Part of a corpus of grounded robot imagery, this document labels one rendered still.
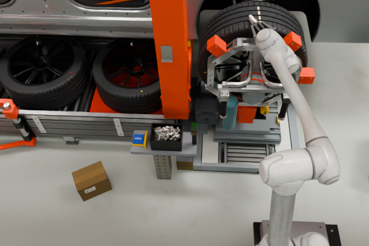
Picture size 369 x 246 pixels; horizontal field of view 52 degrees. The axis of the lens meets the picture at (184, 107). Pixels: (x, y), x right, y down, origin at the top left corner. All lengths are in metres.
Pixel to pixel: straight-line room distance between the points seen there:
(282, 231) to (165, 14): 1.14
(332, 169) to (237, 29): 0.94
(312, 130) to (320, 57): 2.12
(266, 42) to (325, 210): 1.53
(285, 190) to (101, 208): 1.57
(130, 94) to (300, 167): 1.48
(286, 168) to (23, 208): 2.04
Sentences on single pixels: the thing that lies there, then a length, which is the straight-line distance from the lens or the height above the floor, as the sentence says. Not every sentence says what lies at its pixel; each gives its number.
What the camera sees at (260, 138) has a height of 0.17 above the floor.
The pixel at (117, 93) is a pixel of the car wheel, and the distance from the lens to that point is 2.71.
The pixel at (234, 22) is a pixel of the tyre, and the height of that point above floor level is 1.15.
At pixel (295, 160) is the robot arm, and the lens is 1.56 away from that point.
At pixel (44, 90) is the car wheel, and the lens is 2.89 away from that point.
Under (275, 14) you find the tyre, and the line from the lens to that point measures 2.25.
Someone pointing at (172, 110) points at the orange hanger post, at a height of 0.62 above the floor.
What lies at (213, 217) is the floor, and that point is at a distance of 2.73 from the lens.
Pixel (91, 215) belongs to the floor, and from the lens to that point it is 2.83.
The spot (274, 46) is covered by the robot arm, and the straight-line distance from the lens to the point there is 1.74.
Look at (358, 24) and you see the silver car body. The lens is 2.72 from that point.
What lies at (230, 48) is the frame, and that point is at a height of 1.09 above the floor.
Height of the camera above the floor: 2.55
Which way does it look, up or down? 53 degrees down
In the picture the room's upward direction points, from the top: 3 degrees counter-clockwise
